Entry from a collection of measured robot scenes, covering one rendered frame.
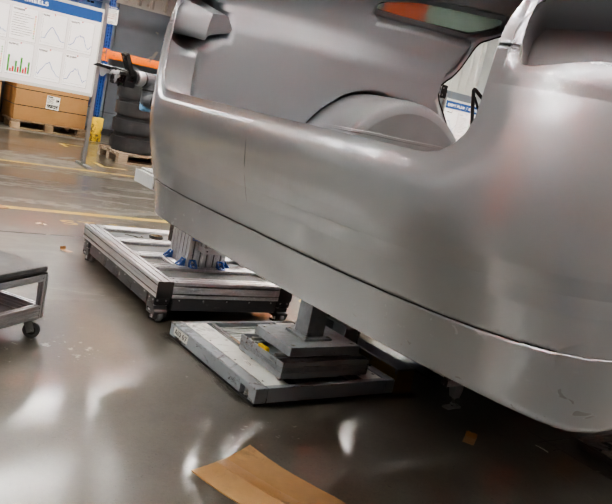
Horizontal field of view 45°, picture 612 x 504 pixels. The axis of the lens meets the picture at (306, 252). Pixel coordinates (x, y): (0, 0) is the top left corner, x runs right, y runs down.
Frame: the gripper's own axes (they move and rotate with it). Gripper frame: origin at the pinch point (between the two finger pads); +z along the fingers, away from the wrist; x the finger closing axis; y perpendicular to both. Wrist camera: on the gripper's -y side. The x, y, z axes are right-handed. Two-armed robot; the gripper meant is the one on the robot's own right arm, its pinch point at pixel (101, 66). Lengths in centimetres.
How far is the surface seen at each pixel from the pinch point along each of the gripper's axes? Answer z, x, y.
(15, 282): 50, -52, 88
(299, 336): -50, -127, 84
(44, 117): -421, 782, 208
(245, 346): -36, -109, 97
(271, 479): 23, -190, 98
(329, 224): 76, -220, -7
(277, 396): -26, -144, 101
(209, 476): 41, -179, 99
